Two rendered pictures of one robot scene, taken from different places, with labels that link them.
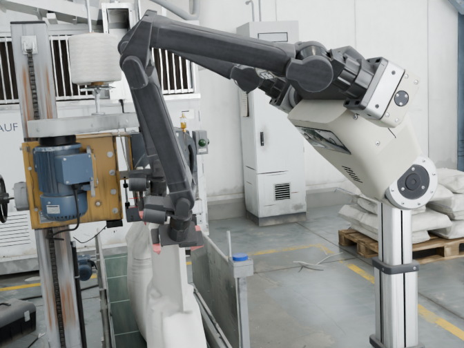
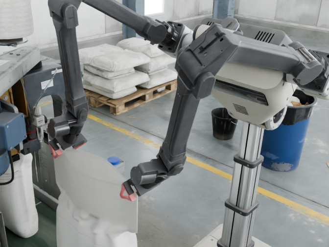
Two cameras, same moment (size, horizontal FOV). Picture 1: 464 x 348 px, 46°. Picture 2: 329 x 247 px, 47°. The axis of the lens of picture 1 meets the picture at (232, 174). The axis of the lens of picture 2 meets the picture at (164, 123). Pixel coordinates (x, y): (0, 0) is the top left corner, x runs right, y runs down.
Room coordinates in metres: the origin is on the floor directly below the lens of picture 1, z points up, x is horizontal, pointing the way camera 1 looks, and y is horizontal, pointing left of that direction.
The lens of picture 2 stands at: (0.57, 0.75, 1.81)
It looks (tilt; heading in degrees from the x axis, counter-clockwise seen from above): 25 degrees down; 323
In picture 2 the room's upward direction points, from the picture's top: 2 degrees clockwise
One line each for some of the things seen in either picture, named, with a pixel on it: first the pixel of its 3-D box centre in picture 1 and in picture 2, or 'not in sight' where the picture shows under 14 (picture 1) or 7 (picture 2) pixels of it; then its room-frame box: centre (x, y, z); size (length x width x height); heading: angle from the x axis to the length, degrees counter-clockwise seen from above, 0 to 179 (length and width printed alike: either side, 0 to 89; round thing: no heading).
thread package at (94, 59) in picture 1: (94, 59); (4, 10); (1.85, 0.43, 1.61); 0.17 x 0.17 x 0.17
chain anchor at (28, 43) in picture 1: (28, 44); not in sight; (1.95, 0.68, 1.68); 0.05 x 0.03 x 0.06; 105
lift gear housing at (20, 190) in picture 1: (22, 195); not in sight; (1.98, 0.78, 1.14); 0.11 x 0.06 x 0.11; 15
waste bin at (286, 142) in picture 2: not in sight; (282, 129); (2.42, -1.98, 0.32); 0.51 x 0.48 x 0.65; 105
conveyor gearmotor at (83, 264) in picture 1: (87, 266); not in sight; (3.56, 1.03, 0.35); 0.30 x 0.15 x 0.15; 15
